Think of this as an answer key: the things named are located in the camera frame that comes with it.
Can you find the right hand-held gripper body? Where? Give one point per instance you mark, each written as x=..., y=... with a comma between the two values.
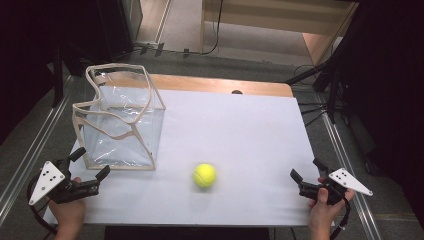
x=336, y=186

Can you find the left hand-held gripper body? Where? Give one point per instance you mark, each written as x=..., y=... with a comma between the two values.
x=47, y=181

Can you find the clear plastic bag beige trim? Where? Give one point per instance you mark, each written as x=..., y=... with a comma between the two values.
x=123, y=143

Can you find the yellow tennis ball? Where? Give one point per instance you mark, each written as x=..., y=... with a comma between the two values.
x=204, y=175

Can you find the person's right hand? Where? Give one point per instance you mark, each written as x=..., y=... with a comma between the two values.
x=323, y=213

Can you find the person's left hand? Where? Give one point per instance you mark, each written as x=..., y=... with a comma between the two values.
x=68, y=213

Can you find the white table sheet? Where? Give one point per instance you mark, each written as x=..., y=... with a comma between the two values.
x=240, y=143

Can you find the black upright stand pole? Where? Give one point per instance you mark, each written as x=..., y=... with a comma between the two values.
x=58, y=76

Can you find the black tripod stand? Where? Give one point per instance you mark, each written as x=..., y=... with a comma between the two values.
x=328, y=76

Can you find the black curtain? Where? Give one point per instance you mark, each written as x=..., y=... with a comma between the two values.
x=23, y=50
x=390, y=83

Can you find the black cabinet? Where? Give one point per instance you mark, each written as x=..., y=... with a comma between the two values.
x=100, y=30

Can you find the wooden table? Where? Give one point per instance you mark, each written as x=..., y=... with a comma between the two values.
x=200, y=84

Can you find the metal floor rail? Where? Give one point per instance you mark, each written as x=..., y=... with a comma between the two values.
x=30, y=156
x=343, y=160

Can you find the light wooden frame furniture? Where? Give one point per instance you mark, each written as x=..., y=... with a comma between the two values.
x=266, y=16

